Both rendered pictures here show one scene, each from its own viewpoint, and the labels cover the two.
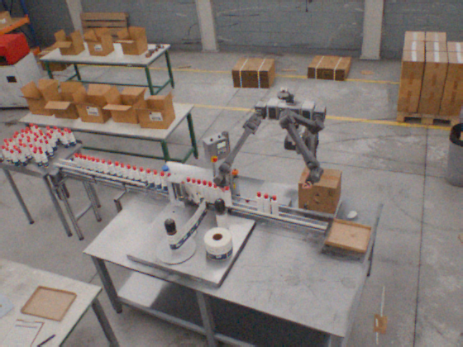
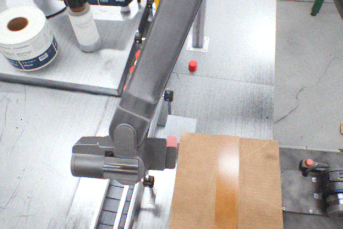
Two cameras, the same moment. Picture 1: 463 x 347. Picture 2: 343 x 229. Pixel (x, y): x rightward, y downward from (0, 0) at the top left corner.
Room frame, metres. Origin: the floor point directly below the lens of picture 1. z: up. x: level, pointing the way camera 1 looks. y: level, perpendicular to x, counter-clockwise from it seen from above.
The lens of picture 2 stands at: (2.58, -0.89, 1.82)
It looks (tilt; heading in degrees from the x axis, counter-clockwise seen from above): 58 degrees down; 73
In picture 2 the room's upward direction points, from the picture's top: 3 degrees counter-clockwise
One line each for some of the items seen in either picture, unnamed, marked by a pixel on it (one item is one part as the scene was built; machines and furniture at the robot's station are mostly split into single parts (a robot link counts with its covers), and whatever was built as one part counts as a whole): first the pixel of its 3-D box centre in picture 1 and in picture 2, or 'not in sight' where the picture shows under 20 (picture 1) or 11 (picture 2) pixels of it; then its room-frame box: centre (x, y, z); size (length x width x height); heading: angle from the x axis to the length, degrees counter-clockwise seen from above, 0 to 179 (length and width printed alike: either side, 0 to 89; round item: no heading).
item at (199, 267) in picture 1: (192, 239); (70, 11); (2.51, 0.35, 0.86); 0.80 x 0.67 x 0.05; 60
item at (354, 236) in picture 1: (348, 235); not in sight; (2.33, -0.84, 0.85); 0.30 x 0.26 x 0.04; 60
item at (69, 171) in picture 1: (111, 206); not in sight; (3.55, 1.24, 0.47); 1.17 x 0.38 x 0.94; 60
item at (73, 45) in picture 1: (69, 41); not in sight; (7.63, 2.42, 0.97); 0.51 x 0.36 x 0.37; 157
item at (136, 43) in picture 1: (132, 41); not in sight; (7.14, 1.27, 0.97); 0.43 x 0.42 x 0.37; 151
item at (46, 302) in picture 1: (49, 302); not in sight; (2.10, 1.42, 0.82); 0.34 x 0.24 x 0.03; 70
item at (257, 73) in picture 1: (254, 73); not in sight; (7.08, -0.67, 0.16); 0.65 x 0.54 x 0.32; 69
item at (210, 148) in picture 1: (216, 148); not in sight; (2.96, 0.07, 1.38); 0.17 x 0.10 x 0.19; 115
